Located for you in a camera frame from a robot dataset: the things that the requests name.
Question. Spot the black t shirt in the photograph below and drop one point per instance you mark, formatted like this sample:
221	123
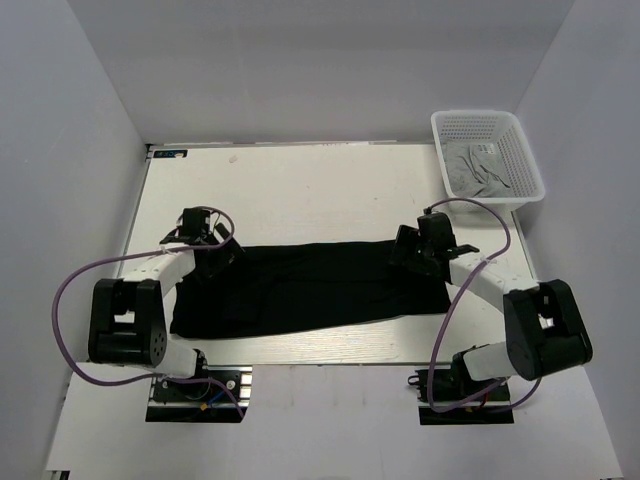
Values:
271	290

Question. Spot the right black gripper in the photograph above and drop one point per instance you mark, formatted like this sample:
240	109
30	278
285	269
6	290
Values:
409	251

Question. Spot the grey t shirt in basket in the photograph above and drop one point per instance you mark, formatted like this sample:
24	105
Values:
476	170

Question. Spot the white plastic basket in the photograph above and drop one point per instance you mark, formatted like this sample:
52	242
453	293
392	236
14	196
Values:
503	130

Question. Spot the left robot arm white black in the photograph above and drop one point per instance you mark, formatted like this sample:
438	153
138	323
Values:
128	321

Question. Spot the blue label sticker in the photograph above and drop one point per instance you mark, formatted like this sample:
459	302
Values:
170	154

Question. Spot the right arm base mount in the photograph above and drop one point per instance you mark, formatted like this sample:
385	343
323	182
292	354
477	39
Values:
491	409

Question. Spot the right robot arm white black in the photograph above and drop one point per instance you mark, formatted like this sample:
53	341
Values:
544	329

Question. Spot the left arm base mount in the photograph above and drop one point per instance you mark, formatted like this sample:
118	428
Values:
223	399

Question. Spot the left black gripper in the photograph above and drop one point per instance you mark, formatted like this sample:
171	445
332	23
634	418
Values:
220	251

